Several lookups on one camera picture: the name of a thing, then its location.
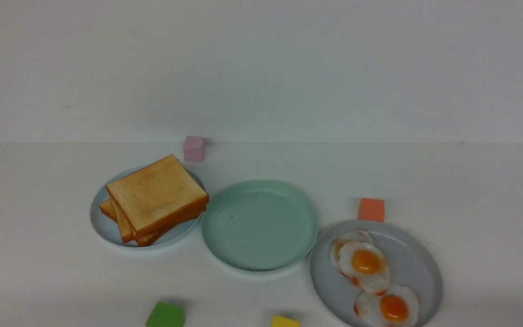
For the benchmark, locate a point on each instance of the toast bread slice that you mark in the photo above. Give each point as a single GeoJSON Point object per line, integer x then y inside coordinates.
{"type": "Point", "coordinates": [126, 231]}
{"type": "Point", "coordinates": [158, 196]}
{"type": "Point", "coordinates": [145, 240]}
{"type": "Point", "coordinates": [107, 209]}

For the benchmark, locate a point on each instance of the mint green centre plate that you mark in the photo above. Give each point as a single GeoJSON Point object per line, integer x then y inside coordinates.
{"type": "Point", "coordinates": [260, 226]}

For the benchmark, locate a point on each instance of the pink foam cube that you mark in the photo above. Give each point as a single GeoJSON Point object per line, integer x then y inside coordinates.
{"type": "Point", "coordinates": [194, 149]}

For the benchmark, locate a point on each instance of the orange foam cube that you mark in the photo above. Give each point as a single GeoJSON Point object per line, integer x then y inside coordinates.
{"type": "Point", "coordinates": [371, 209]}

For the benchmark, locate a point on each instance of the hidden fried egg underneath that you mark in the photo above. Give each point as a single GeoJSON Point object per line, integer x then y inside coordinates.
{"type": "Point", "coordinates": [358, 235]}

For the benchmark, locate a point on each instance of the upper fried egg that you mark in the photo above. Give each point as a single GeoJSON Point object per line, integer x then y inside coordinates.
{"type": "Point", "coordinates": [365, 266]}

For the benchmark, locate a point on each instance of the fried egg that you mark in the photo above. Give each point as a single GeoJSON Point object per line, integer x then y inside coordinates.
{"type": "Point", "coordinates": [365, 266]}
{"type": "Point", "coordinates": [398, 307]}

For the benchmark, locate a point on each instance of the yellow foam cube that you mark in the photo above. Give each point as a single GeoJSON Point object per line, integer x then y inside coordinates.
{"type": "Point", "coordinates": [280, 321]}

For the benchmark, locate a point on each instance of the light blue bread plate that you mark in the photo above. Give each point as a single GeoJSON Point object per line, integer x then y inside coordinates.
{"type": "Point", "coordinates": [107, 229]}

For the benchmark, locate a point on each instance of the grey blue egg plate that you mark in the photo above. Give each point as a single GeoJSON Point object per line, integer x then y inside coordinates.
{"type": "Point", "coordinates": [410, 263]}

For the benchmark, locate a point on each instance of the green foam cube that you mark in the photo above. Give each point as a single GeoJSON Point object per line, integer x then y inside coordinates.
{"type": "Point", "coordinates": [166, 314]}

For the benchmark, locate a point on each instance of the lower fried egg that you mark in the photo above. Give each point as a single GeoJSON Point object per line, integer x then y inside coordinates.
{"type": "Point", "coordinates": [398, 307]}

